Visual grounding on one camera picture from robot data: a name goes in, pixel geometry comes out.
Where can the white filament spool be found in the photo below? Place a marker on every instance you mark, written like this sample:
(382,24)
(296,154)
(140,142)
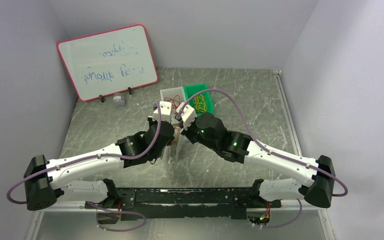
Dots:
(174,145)

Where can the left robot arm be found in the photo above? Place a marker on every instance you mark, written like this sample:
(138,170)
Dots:
(59,180)

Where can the green plastic bin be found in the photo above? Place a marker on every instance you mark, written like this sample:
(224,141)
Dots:
(202,103)

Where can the white plastic bin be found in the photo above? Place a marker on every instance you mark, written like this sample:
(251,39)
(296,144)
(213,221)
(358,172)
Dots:
(175,95)

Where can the clear jar of clips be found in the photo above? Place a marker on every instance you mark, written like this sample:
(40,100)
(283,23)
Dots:
(119,100)

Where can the red framed whiteboard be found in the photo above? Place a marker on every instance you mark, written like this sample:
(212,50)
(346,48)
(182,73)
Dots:
(109,62)

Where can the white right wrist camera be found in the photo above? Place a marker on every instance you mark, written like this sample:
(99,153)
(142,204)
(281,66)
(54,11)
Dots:
(186,115)

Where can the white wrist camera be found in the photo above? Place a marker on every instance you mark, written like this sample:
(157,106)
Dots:
(186,115)
(165,112)

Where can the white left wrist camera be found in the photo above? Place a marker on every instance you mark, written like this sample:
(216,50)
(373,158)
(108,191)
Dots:
(165,112)

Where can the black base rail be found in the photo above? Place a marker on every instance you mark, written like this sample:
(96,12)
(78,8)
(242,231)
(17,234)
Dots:
(160,203)

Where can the aluminium front rail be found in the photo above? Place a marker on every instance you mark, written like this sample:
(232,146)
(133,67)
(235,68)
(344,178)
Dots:
(292,221)

